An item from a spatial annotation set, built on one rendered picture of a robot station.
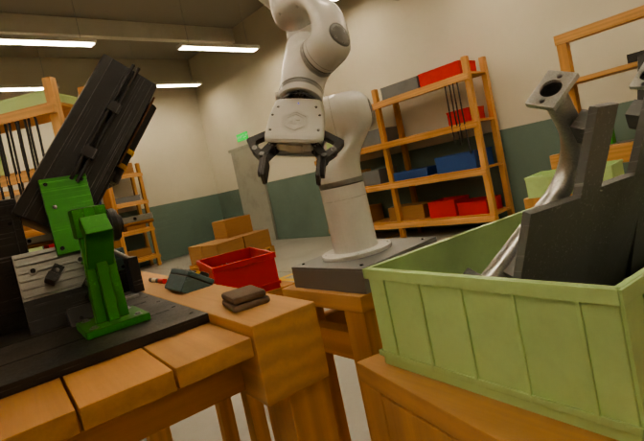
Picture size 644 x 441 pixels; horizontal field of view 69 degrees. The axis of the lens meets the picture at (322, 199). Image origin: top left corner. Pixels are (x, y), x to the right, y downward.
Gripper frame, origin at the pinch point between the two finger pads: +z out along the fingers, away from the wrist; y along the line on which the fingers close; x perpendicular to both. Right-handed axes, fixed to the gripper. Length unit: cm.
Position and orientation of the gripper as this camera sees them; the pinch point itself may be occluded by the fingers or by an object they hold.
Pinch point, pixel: (290, 175)
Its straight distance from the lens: 77.9
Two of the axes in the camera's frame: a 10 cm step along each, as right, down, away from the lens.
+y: 10.0, 0.3, -0.8
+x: 0.6, 5.3, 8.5
